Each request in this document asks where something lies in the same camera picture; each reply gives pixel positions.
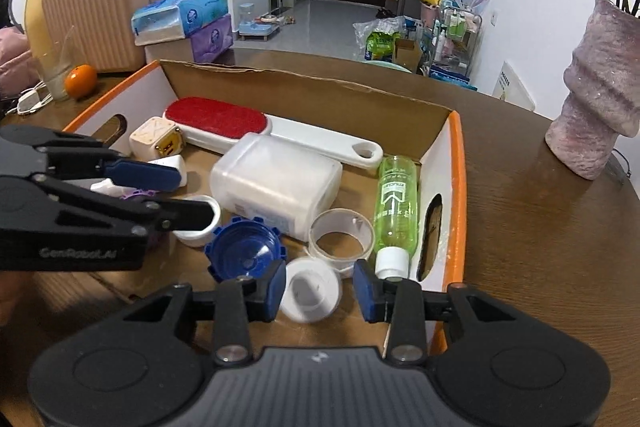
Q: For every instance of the blue flat packet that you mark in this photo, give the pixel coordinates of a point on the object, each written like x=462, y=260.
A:
x=452, y=78

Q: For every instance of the plastic bag with green packet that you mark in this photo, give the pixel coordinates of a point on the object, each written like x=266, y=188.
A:
x=380, y=42

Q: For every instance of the blue pet feeder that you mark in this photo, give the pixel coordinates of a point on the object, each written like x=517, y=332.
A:
x=255, y=27

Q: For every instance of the translucent white plastic container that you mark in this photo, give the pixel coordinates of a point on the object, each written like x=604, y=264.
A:
x=275, y=182

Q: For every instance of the white and purple small item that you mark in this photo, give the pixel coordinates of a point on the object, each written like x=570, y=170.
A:
x=107, y=186

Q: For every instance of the orange cardboard box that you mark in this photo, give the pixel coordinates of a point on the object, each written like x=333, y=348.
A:
x=310, y=97

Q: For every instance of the white wall socket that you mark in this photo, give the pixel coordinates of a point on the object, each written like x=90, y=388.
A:
x=495, y=18

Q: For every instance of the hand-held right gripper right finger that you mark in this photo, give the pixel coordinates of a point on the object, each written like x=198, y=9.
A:
x=365, y=292

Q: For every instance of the green plastic bottle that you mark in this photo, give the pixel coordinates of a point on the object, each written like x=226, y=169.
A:
x=397, y=202

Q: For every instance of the white board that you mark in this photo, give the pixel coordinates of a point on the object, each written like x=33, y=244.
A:
x=512, y=87

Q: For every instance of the white plug adapter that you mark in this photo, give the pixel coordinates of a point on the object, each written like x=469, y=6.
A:
x=172, y=162

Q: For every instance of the red and white lint brush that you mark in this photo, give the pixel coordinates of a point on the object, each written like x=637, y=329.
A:
x=215, y=117

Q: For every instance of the small white cup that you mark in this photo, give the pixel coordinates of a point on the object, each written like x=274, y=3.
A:
x=192, y=239

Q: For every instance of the small brown carton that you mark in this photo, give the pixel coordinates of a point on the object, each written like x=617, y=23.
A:
x=407, y=54

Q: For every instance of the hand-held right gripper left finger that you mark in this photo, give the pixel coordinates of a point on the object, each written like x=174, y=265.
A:
x=275, y=287

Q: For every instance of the beige and yellow cube toy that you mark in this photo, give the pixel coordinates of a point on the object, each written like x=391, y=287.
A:
x=150, y=134

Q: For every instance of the blue notched cap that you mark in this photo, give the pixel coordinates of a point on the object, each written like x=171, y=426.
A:
x=235, y=247

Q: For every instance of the green plastic basin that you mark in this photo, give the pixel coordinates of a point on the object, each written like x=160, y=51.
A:
x=385, y=67

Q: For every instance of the blue tissue pack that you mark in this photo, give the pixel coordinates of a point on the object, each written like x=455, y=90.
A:
x=195, y=9

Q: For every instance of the orange fruit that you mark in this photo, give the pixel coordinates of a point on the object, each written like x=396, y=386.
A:
x=80, y=81

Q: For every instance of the white round cap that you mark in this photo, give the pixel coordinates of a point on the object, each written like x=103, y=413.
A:
x=320, y=302

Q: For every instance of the black shoes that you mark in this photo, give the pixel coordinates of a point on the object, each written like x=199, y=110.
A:
x=385, y=13

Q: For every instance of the purple and white tissue pack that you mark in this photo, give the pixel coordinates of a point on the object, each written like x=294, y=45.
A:
x=212, y=39

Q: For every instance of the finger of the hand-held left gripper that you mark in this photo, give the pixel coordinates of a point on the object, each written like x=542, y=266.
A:
x=145, y=175
x=190, y=214

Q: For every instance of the clear measuring cup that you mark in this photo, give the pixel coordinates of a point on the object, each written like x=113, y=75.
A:
x=52, y=77

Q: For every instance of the pink bucket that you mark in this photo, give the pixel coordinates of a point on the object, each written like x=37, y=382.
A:
x=429, y=14

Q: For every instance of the yellow thermos bottle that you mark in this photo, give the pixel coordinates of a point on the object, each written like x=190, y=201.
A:
x=35, y=17

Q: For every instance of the pink textured vase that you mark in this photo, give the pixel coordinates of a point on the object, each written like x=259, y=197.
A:
x=595, y=107

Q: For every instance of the pink cloth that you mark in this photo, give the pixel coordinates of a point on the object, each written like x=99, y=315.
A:
x=15, y=57

